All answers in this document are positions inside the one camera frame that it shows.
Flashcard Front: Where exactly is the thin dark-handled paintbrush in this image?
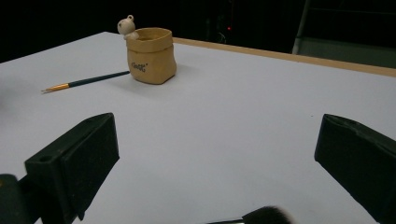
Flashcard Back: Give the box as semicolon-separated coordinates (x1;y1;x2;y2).
40;70;131;94

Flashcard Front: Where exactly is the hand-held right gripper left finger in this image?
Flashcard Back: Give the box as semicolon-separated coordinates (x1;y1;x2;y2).
18;112;120;224

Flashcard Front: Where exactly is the black makeup brush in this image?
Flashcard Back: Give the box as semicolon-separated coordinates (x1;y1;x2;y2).
206;205;294;224

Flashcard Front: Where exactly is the tan bear pen holder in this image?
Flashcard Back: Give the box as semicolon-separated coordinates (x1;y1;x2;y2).
117;14;177;86

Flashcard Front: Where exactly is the white-framed desk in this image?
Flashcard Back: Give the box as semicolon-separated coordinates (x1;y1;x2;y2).
291;0;396;69

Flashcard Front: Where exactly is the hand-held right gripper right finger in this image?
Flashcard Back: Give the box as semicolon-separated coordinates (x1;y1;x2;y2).
314;113;396;224

